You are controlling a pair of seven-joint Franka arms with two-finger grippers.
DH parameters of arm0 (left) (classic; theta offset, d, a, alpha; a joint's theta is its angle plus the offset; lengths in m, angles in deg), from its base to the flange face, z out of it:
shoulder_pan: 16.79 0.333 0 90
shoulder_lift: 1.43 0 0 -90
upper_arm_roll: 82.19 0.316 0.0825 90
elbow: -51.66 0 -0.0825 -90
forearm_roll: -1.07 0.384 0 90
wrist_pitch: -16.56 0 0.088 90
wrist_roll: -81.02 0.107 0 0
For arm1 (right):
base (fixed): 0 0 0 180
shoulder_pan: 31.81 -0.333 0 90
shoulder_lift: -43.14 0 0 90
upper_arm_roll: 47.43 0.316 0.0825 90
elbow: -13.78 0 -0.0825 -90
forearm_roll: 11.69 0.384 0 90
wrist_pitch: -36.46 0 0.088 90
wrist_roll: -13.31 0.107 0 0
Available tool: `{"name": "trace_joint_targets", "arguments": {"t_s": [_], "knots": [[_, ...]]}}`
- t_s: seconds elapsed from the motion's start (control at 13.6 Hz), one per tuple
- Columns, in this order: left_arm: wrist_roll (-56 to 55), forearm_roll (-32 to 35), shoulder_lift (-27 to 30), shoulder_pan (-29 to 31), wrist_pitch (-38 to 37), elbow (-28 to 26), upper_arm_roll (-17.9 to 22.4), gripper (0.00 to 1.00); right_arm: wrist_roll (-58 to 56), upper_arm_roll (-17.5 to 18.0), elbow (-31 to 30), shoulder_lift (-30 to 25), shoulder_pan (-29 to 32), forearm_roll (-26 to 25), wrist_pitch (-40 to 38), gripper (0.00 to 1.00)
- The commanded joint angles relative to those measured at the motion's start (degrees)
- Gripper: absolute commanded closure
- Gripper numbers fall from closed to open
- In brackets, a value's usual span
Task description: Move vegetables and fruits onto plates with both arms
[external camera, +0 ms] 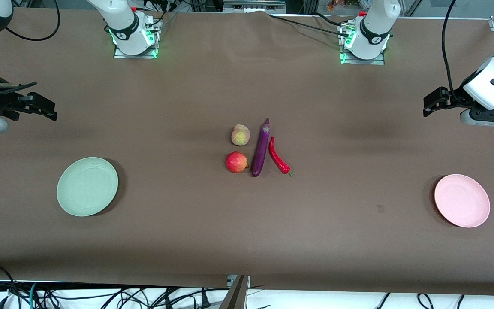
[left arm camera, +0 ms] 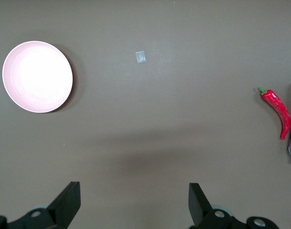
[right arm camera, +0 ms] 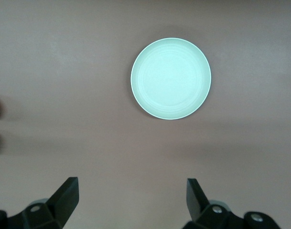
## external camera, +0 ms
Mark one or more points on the pink plate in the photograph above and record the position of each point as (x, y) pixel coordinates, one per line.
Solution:
(462, 201)

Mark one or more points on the metal post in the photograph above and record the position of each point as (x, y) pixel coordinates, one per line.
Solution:
(236, 298)

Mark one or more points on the purple eggplant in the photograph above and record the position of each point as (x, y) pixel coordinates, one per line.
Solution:
(260, 150)

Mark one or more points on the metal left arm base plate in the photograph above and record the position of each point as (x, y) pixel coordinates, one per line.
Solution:
(380, 61)

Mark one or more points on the brown table cover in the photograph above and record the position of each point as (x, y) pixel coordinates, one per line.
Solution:
(247, 236)

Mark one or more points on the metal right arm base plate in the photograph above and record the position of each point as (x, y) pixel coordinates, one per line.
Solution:
(120, 55)

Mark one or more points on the light green plate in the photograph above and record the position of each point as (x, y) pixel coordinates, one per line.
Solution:
(87, 186)

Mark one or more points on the red chili pepper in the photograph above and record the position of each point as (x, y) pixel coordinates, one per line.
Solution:
(274, 150)

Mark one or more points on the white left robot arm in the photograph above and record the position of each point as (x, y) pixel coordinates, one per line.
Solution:
(375, 25)

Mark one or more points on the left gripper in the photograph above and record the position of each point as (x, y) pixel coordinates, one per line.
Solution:
(456, 96)

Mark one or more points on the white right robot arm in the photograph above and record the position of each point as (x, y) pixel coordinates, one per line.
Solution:
(122, 25)

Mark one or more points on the red round fruit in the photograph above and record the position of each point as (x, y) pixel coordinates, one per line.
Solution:
(236, 162)

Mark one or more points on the grey metal box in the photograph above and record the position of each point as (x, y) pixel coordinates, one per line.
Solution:
(253, 6)

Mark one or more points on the yellowish peach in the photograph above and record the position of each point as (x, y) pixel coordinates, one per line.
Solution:
(240, 135)

